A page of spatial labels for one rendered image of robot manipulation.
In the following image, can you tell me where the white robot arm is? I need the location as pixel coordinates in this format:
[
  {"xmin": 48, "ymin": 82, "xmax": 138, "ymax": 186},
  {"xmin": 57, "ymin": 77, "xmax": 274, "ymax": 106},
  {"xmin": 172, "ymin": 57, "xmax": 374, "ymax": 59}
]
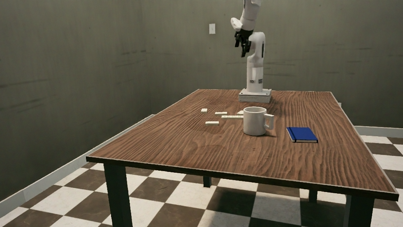
[{"xmin": 231, "ymin": 0, "xmax": 265, "ymax": 93}]

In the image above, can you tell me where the blue notebook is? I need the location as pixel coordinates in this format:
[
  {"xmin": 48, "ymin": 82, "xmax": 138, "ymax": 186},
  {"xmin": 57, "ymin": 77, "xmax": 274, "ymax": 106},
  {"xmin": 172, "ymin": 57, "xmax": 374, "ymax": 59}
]
[{"xmin": 287, "ymin": 127, "xmax": 318, "ymax": 143}]

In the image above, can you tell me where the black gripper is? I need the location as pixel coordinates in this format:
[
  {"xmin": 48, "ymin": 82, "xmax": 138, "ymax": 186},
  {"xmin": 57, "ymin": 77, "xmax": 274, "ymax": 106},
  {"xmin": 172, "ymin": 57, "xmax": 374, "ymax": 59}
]
[{"xmin": 234, "ymin": 29, "xmax": 253, "ymax": 58}]

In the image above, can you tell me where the white mug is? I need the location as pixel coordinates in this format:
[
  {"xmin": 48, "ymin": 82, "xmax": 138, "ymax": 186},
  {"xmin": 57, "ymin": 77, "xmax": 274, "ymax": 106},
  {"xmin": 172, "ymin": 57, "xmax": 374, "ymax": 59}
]
[{"xmin": 243, "ymin": 107, "xmax": 274, "ymax": 136}]

